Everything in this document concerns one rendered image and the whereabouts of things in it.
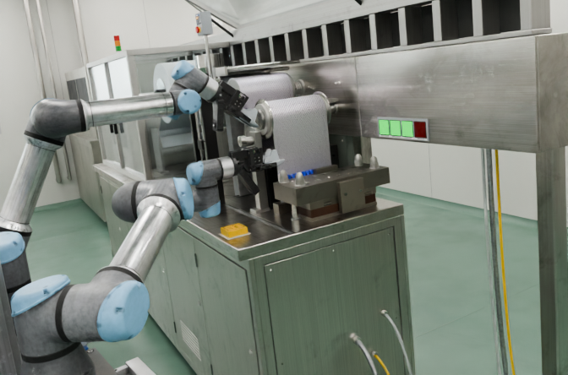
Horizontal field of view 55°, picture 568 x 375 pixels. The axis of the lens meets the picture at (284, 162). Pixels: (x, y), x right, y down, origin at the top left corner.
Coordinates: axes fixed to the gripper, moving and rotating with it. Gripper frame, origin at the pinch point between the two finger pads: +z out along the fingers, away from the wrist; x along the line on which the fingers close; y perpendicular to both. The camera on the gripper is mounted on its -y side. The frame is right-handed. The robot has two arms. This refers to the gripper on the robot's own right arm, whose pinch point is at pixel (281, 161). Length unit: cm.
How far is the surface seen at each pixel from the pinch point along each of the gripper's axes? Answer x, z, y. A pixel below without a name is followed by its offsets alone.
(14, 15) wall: 556, -41, 129
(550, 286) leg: -75, 46, -39
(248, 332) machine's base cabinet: -18, -29, -50
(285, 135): -0.2, 2.8, 9.5
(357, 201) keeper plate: -22.0, 16.6, -14.9
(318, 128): -0.2, 17.2, 9.8
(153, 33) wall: 556, 122, 98
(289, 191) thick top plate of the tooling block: -15.7, -6.4, -7.4
